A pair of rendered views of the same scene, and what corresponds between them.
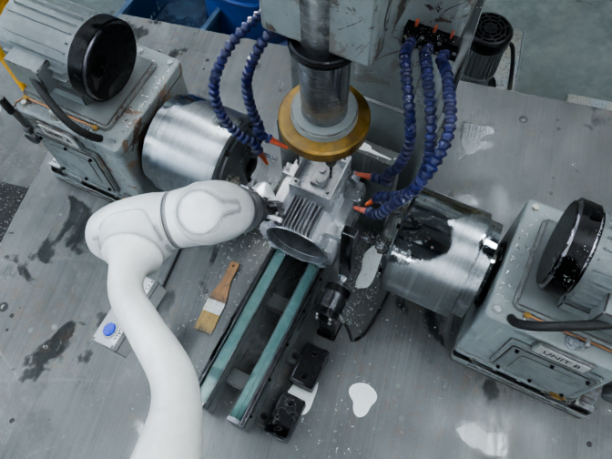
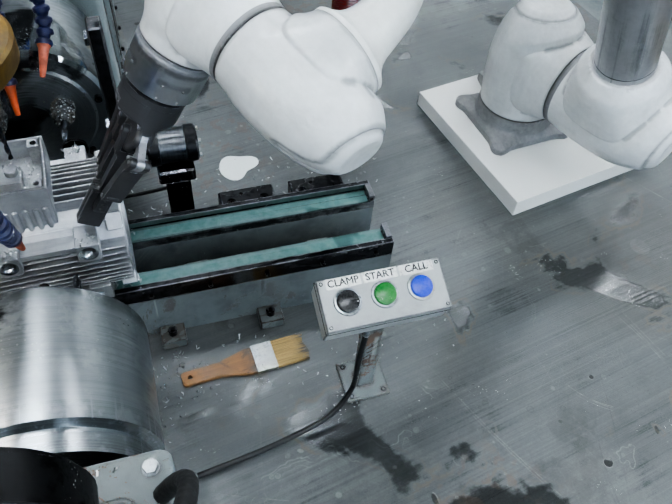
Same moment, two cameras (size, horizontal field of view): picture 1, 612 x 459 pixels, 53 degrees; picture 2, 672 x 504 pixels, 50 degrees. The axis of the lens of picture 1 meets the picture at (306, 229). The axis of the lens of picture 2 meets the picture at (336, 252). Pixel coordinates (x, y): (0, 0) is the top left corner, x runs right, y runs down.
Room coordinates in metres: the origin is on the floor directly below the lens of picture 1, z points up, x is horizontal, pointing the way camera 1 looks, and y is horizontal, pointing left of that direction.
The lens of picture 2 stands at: (0.86, 0.70, 1.82)
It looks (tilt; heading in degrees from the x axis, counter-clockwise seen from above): 51 degrees down; 221
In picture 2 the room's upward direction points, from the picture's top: 5 degrees clockwise
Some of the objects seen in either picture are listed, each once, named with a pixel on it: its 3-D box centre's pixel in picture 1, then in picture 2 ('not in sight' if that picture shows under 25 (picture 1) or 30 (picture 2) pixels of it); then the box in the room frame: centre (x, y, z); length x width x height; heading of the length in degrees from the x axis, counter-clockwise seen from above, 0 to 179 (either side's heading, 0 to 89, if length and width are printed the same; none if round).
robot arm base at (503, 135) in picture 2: not in sight; (509, 102); (-0.27, 0.17, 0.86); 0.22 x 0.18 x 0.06; 68
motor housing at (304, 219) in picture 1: (313, 210); (52, 228); (0.64, -0.02, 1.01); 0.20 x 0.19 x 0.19; 152
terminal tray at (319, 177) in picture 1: (320, 178); (3, 188); (0.68, -0.04, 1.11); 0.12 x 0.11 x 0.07; 152
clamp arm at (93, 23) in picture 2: (347, 256); (112, 98); (0.48, -0.08, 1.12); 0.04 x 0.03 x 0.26; 151
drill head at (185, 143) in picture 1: (187, 146); (47, 454); (0.83, 0.28, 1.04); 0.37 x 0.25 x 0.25; 61
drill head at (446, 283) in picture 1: (449, 257); (30, 72); (0.50, -0.32, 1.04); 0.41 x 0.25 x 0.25; 61
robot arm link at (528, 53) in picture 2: not in sight; (536, 54); (-0.26, 0.19, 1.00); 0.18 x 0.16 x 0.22; 85
